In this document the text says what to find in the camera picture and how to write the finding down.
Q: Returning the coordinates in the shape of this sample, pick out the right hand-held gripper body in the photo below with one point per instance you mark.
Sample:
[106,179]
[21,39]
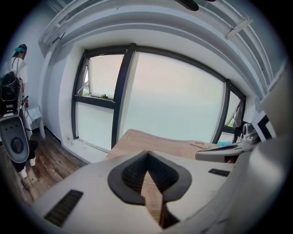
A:
[263,171]

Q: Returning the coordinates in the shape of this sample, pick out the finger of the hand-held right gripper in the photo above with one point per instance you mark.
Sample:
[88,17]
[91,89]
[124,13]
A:
[213,156]

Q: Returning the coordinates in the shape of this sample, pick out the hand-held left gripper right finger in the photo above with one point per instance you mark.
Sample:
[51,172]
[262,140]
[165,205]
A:
[196,176]

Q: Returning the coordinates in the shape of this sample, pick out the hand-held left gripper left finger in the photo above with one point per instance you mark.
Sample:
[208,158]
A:
[91,194]

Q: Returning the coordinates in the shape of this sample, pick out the clear plastic cup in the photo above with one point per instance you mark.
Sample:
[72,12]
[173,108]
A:
[239,139]

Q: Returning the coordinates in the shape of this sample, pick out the blue cloth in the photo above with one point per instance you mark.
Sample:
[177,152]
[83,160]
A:
[224,143]

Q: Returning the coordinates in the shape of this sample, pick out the white side table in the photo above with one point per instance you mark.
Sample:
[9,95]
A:
[35,116]

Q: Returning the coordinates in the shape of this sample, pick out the black framed window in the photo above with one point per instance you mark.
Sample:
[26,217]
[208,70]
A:
[119,91]

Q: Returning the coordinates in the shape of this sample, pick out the red bottle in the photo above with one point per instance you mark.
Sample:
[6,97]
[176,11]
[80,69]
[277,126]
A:
[27,101]

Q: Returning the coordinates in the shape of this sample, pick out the white ceiling light fixture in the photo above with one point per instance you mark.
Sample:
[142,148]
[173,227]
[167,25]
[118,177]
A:
[238,28]

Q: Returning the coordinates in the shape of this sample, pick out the black ceiling fan blade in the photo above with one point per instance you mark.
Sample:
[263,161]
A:
[188,4]

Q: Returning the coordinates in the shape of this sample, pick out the grey fisheye camera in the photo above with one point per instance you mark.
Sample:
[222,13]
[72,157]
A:
[249,133]

